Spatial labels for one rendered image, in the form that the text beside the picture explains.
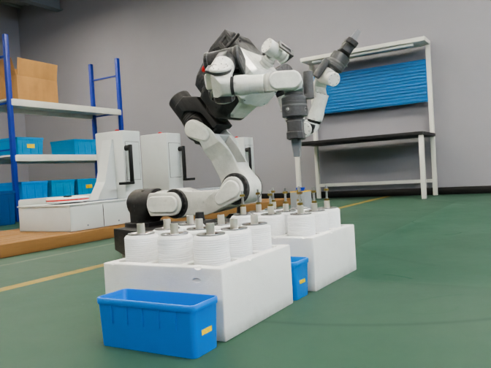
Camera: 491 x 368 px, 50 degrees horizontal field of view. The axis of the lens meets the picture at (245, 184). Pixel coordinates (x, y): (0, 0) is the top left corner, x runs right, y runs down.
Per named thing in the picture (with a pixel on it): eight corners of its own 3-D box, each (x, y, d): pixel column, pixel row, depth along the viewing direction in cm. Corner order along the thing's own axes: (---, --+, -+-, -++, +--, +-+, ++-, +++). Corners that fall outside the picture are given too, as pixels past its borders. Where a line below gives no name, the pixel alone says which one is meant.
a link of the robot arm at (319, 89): (338, 73, 242) (329, 101, 245) (328, 70, 250) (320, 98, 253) (326, 69, 239) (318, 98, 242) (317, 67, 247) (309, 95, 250)
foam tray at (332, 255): (218, 284, 193) (215, 236, 193) (269, 265, 226) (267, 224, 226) (316, 291, 172) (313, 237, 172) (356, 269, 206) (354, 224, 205)
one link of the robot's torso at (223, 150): (229, 212, 231) (176, 131, 244) (250, 208, 246) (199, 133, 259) (253, 190, 224) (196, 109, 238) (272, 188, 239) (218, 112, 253)
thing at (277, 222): (286, 266, 184) (283, 215, 184) (259, 267, 185) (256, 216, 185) (287, 261, 193) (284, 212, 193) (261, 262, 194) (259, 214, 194)
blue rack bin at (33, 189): (-5, 200, 645) (-5, 183, 644) (23, 198, 677) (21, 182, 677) (23, 199, 620) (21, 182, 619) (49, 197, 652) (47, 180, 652)
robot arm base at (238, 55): (203, 74, 209) (201, 49, 211) (214, 87, 221) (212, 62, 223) (239, 66, 205) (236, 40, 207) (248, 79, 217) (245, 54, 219)
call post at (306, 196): (293, 263, 227) (289, 192, 226) (300, 261, 233) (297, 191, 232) (308, 264, 223) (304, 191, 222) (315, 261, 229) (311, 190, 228)
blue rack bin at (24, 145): (-9, 157, 644) (-10, 140, 644) (18, 157, 677) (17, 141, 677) (17, 154, 619) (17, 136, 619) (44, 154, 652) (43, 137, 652)
